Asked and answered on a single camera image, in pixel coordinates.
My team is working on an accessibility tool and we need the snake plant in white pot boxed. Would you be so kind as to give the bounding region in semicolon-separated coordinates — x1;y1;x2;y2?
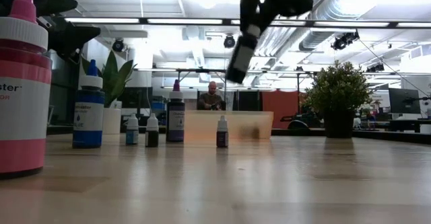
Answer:
80;50;138;136

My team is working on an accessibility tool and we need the large pink food coloring bottle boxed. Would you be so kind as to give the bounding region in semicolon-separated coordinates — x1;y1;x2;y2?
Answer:
0;0;53;180

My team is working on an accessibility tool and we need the black ceiling spotlight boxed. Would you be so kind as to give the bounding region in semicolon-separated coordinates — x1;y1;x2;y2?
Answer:
366;62;385;73
111;38;125;52
223;34;236;49
330;30;360;51

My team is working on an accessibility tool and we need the small purple bottle white cap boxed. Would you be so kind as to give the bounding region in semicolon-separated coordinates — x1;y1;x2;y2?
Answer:
215;115;229;149

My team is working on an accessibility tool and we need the large black food coloring bottle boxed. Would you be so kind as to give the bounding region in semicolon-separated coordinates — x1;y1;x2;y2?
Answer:
224;24;262;85

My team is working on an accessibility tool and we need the person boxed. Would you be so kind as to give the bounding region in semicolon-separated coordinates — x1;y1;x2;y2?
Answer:
197;81;227;112

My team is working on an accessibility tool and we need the red partition panel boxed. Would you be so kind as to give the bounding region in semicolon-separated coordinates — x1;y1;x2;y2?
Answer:
261;89;304;130

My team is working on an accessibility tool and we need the black monitor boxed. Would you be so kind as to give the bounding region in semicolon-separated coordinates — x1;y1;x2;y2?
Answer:
388;87;422;115

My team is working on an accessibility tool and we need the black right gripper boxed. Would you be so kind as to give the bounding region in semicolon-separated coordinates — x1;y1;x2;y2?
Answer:
230;0;314;33

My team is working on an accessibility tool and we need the orange translucent plastic bin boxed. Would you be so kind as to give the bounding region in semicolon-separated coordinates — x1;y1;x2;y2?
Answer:
184;110;275;141

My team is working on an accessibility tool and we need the large blue food coloring bottle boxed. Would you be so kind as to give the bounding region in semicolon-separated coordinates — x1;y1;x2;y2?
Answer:
71;59;106;149

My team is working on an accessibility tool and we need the small dark bottle white cap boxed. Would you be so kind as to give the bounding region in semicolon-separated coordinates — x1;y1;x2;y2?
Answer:
145;112;160;148

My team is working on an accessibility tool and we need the long ceiling light bar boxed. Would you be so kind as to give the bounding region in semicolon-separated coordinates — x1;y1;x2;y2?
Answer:
63;16;431;30

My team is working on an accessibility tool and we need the bushy plant in black pot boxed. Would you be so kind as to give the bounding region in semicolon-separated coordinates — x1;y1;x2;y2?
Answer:
302;60;374;139

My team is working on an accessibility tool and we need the large purple food coloring bottle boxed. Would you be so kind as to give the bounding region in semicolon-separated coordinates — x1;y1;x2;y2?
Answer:
165;79;186;143

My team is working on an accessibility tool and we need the small teal bottle white cap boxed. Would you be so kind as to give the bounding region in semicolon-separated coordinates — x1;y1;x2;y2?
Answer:
125;112;139;146

